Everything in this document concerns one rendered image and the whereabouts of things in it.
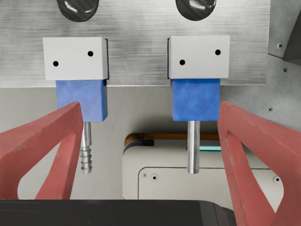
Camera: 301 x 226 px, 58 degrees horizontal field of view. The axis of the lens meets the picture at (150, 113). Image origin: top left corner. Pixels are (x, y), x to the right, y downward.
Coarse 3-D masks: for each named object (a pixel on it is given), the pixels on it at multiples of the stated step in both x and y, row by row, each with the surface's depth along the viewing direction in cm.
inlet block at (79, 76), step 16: (48, 48) 23; (64, 48) 23; (80, 48) 23; (96, 48) 23; (48, 64) 23; (64, 64) 23; (80, 64) 23; (96, 64) 23; (64, 80) 25; (80, 80) 25; (96, 80) 25; (64, 96) 25; (80, 96) 25; (96, 96) 25; (96, 112) 25
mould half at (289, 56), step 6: (300, 12) 30; (300, 18) 30; (300, 24) 29; (294, 30) 30; (300, 30) 29; (294, 36) 30; (300, 36) 29; (288, 42) 31; (294, 42) 29; (300, 42) 28; (288, 48) 30; (294, 48) 29; (300, 48) 28; (288, 54) 30; (294, 54) 29; (300, 54) 27; (288, 60) 30; (294, 60) 29; (300, 60) 28
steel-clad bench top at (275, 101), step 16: (272, 0) 30; (288, 0) 30; (272, 16) 30; (288, 16) 30; (272, 32) 31; (288, 32) 31; (272, 48) 31; (272, 64) 31; (288, 64) 31; (272, 80) 32; (288, 80) 32; (224, 96) 32; (240, 96) 32; (256, 96) 32; (272, 96) 32; (288, 96) 32; (256, 112) 32; (272, 112) 32; (288, 112) 32
